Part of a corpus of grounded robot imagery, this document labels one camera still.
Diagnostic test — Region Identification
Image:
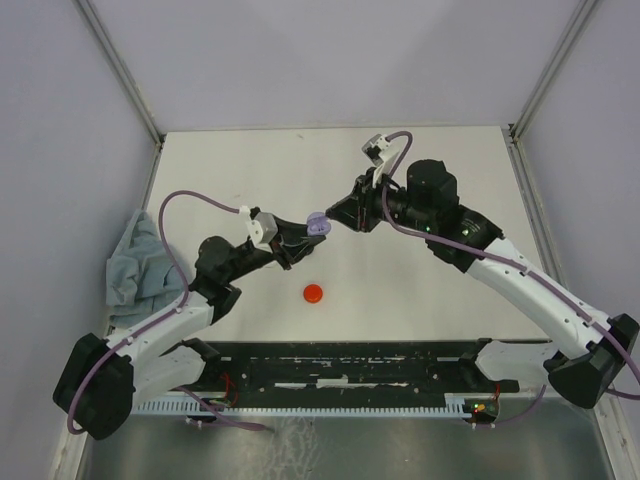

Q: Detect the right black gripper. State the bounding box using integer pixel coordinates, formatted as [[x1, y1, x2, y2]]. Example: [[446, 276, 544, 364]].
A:
[[326, 167, 435, 234]]

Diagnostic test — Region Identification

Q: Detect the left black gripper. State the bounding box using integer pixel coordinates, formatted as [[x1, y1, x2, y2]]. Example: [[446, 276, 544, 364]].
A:
[[225, 213, 326, 283]]

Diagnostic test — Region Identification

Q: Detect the purple earbud charging case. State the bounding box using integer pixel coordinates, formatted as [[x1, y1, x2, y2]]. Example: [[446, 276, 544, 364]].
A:
[[306, 212, 332, 237]]

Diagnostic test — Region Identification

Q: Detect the red earbud charging case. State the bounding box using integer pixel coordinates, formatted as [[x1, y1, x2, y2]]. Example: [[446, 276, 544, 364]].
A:
[[303, 283, 324, 304]]

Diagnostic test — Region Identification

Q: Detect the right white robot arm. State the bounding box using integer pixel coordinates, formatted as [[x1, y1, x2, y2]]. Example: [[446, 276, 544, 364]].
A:
[[326, 160, 639, 409]]

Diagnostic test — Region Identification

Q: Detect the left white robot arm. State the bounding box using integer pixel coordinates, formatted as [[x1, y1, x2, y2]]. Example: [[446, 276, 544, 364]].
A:
[[52, 212, 331, 440]]

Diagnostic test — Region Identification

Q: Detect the blue-grey cloth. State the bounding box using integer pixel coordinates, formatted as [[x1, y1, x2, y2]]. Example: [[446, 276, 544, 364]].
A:
[[106, 210, 184, 329]]

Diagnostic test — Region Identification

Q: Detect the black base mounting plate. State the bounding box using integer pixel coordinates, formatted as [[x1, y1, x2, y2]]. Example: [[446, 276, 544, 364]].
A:
[[207, 341, 519, 394]]

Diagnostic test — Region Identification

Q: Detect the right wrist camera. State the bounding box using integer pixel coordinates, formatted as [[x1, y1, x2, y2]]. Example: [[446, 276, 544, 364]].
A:
[[362, 134, 401, 186]]

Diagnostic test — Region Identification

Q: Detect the left aluminium frame post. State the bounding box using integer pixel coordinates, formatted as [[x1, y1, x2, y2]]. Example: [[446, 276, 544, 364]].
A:
[[72, 0, 165, 145]]

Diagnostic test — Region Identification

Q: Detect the aluminium frame post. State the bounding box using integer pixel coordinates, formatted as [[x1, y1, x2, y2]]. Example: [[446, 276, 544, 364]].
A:
[[510, 0, 602, 143], [72, 0, 165, 145]]

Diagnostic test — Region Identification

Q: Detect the white slotted cable duct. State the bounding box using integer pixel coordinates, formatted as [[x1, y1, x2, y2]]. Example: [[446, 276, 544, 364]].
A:
[[134, 392, 476, 415]]

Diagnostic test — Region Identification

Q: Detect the right aluminium frame post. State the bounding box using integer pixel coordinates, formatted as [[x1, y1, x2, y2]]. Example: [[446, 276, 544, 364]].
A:
[[510, 0, 602, 143]]

